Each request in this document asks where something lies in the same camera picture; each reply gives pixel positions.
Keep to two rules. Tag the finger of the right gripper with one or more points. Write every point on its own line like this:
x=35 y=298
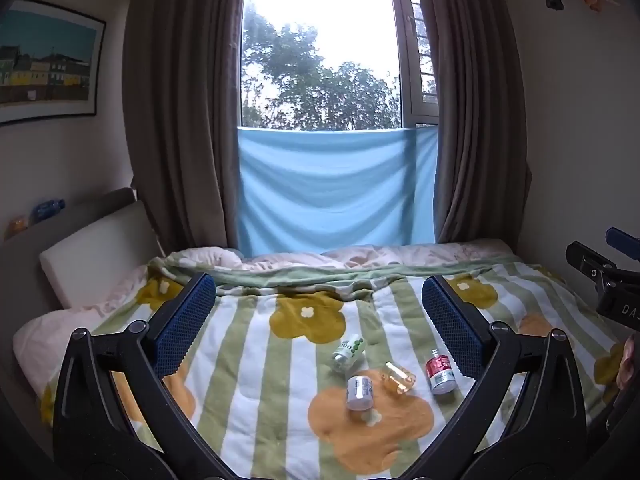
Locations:
x=623 y=242
x=586 y=260

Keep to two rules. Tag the light blue cloth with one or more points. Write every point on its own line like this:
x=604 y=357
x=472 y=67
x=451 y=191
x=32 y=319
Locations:
x=316 y=191

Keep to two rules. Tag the window frame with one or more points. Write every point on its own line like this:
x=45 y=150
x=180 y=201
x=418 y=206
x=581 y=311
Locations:
x=418 y=93

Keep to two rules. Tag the framed town picture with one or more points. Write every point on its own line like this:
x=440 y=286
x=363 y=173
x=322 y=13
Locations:
x=50 y=62

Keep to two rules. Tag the blue bottle on headboard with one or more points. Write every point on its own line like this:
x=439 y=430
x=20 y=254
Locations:
x=47 y=210

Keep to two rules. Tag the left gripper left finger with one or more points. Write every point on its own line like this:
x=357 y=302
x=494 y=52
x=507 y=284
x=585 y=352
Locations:
x=114 y=418

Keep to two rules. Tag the person's right hand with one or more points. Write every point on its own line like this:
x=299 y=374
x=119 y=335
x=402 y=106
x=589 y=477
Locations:
x=627 y=379

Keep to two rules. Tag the clear red-label bottle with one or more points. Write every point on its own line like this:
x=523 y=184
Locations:
x=440 y=374

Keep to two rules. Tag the brown curtain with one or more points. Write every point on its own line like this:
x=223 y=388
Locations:
x=181 y=101
x=482 y=176

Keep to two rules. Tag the white headboard cushion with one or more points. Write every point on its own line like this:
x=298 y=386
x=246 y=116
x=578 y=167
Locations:
x=84 y=267

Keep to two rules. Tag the left brown curtain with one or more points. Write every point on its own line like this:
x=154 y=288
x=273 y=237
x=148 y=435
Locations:
x=181 y=101

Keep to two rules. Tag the clear green-label bottle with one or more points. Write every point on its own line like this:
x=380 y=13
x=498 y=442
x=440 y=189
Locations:
x=348 y=353

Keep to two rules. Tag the orange item on headboard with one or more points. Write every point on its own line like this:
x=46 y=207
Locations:
x=16 y=226

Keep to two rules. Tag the right brown curtain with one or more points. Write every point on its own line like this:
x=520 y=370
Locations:
x=482 y=176

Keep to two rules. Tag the grey wooden headboard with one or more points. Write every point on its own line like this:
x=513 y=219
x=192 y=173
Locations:
x=25 y=290

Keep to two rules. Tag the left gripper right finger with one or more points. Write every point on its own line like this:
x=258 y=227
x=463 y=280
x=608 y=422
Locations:
x=524 y=417

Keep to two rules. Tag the white blue-label bottle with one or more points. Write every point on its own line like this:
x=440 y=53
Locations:
x=359 y=393

